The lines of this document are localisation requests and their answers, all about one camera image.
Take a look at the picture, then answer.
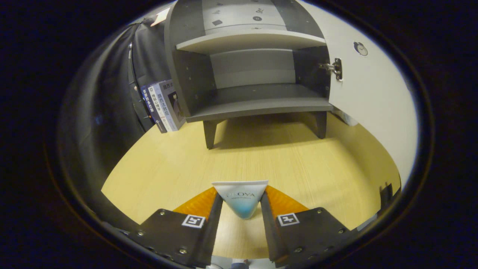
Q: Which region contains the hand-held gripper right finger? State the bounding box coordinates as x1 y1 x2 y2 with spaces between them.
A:
260 185 357 268

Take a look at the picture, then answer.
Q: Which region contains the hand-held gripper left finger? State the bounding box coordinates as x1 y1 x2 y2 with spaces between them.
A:
129 187 224 269

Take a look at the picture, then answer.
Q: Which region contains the white and blue tube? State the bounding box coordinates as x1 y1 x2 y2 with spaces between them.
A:
212 180 269 220

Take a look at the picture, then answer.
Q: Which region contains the white cabinet door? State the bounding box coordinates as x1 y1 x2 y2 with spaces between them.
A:
297 0 418 187

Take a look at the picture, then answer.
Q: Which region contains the grey cabinet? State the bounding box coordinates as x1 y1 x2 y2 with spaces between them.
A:
164 0 335 150

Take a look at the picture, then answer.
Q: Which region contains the grey cover book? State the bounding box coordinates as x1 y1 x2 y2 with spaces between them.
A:
155 79 186 131

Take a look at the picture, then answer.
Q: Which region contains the white spine book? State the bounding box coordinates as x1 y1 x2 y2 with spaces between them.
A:
148 83 176 132

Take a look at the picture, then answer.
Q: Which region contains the black backdrop cloth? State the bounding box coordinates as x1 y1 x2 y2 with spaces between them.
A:
60 17 176 225

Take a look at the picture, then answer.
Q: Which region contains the metal door hinge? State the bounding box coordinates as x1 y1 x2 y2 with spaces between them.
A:
319 58 343 82

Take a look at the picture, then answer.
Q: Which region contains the black backdrop stand pole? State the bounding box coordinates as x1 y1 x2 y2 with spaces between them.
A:
128 42 153 131

